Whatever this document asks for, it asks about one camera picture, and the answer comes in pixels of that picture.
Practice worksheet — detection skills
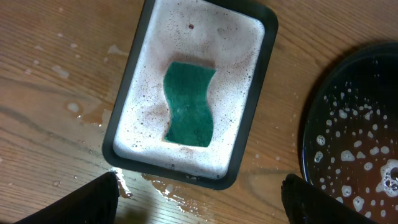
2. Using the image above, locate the green yellow sponge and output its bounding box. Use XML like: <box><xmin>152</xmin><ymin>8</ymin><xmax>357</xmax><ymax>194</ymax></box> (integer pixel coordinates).
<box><xmin>164</xmin><ymin>62</ymin><xmax>216</xmax><ymax>147</ymax></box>

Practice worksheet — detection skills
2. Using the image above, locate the round black tray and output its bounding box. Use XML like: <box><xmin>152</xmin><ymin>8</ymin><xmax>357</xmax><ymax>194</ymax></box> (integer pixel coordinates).
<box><xmin>300</xmin><ymin>42</ymin><xmax>397</xmax><ymax>223</ymax></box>

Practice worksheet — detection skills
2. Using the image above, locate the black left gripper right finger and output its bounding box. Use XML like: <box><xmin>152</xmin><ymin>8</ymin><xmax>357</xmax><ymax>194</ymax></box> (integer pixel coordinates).
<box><xmin>281</xmin><ymin>174</ymin><xmax>374</xmax><ymax>224</ymax></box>

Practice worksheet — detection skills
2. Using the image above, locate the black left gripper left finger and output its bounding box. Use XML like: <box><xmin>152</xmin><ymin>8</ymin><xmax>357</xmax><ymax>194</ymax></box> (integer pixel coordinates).
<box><xmin>18</xmin><ymin>172</ymin><xmax>119</xmax><ymax>224</ymax></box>

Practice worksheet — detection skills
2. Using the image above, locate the rectangular pink sponge tray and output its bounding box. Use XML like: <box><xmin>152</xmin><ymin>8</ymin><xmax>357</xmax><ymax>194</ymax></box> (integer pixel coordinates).
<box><xmin>102</xmin><ymin>0</ymin><xmax>278</xmax><ymax>190</ymax></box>

